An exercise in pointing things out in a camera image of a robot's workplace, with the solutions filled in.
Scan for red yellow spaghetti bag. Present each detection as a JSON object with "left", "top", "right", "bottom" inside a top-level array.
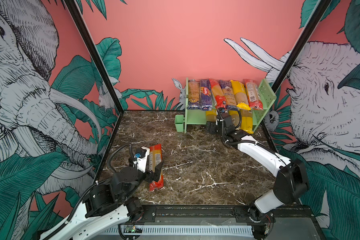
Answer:
[{"left": 149, "top": 144, "right": 164, "bottom": 192}]

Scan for yellow barcode spaghetti bag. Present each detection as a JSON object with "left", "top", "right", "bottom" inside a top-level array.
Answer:
[{"left": 240, "top": 110, "right": 254, "bottom": 135}]

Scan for blue Korean spaghetti bag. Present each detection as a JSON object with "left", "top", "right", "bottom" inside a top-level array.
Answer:
[{"left": 219, "top": 80, "right": 238, "bottom": 111}]

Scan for yellow Pastatime spaghetti bag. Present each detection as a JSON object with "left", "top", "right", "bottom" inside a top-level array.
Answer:
[{"left": 231, "top": 80, "right": 251, "bottom": 111}]

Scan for red label spaghetti bag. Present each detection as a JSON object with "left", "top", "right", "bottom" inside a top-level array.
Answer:
[{"left": 245, "top": 79, "right": 263, "bottom": 111}]

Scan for blue gold spaghetti bag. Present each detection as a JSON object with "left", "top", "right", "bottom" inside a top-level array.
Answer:
[{"left": 187, "top": 80, "right": 201, "bottom": 110}]

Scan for blue Barilla spaghetti pack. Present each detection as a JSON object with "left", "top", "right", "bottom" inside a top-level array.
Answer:
[{"left": 200, "top": 80, "right": 213, "bottom": 111}]

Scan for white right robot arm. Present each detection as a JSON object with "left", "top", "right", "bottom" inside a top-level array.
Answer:
[{"left": 207, "top": 108, "right": 310, "bottom": 222}]

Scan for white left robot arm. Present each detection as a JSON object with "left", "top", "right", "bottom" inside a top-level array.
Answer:
[{"left": 32, "top": 163, "right": 163, "bottom": 240}]

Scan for green metal shelf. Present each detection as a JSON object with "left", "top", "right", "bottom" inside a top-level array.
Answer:
[{"left": 183, "top": 78, "right": 277, "bottom": 133}]

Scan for yellow Pastatime bag left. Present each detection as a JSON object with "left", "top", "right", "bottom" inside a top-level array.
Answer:
[{"left": 206, "top": 109, "right": 217, "bottom": 122}]

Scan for green hanging cup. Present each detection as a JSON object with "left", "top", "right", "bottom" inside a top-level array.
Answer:
[{"left": 175, "top": 115, "right": 185, "bottom": 133}]

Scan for white vented strip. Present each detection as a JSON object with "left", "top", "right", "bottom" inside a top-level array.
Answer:
[{"left": 104, "top": 225, "right": 254, "bottom": 237}]

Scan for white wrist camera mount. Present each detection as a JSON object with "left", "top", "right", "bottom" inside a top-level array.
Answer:
[{"left": 133, "top": 147, "right": 150, "bottom": 173}]

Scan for black corrugated cable left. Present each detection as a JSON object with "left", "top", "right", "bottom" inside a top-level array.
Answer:
[{"left": 106, "top": 143, "right": 135, "bottom": 175}]

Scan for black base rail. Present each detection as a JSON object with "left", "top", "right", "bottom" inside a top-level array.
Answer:
[{"left": 136, "top": 205, "right": 314, "bottom": 225}]

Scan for black corner frame post right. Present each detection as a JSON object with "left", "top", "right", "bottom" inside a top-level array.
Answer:
[{"left": 272, "top": 0, "right": 332, "bottom": 92}]

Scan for black corner frame post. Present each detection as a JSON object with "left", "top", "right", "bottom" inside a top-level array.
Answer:
[
  {"left": 64, "top": 0, "right": 124, "bottom": 114},
  {"left": 272, "top": 0, "right": 332, "bottom": 92}
]

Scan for black corner frame post left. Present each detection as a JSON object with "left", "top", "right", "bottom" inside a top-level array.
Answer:
[{"left": 64, "top": 0, "right": 124, "bottom": 114}]

